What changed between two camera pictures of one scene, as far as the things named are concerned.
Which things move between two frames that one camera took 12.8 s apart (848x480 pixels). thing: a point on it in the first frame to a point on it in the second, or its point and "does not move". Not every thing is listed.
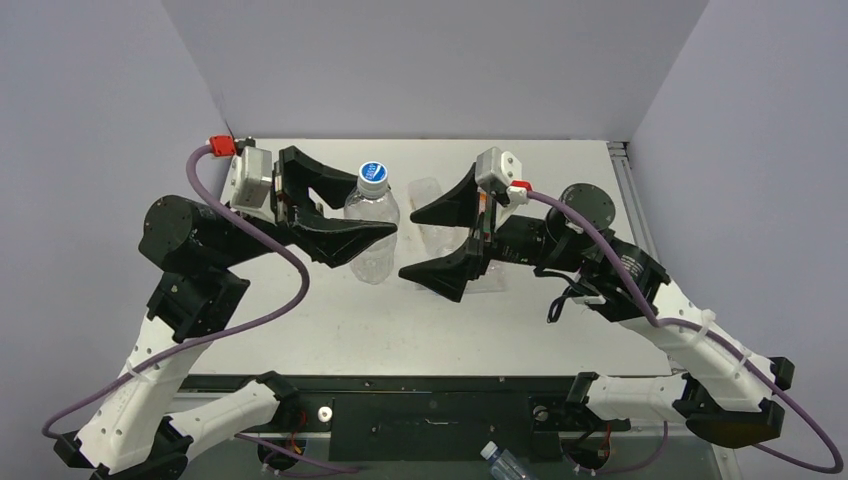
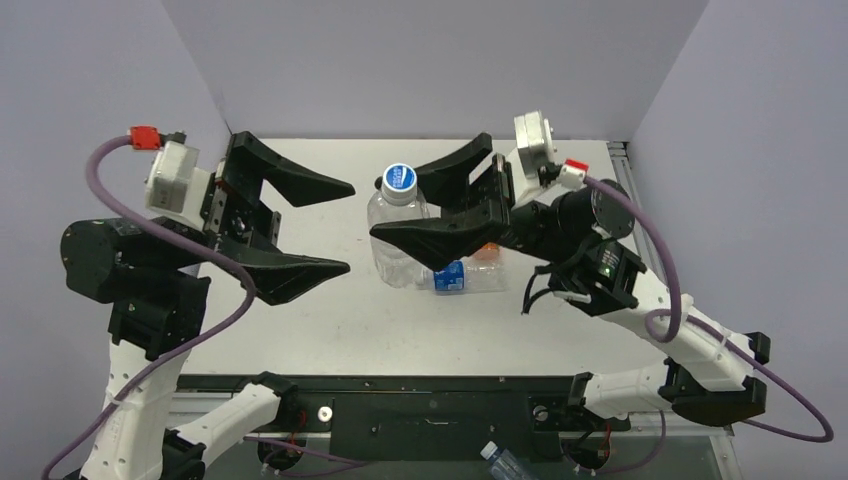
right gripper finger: x=448 y=275 to x=440 y=242
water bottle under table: x=505 y=465 does not move
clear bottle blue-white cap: x=374 y=201 to x=399 y=185
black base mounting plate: x=439 y=418 does not move
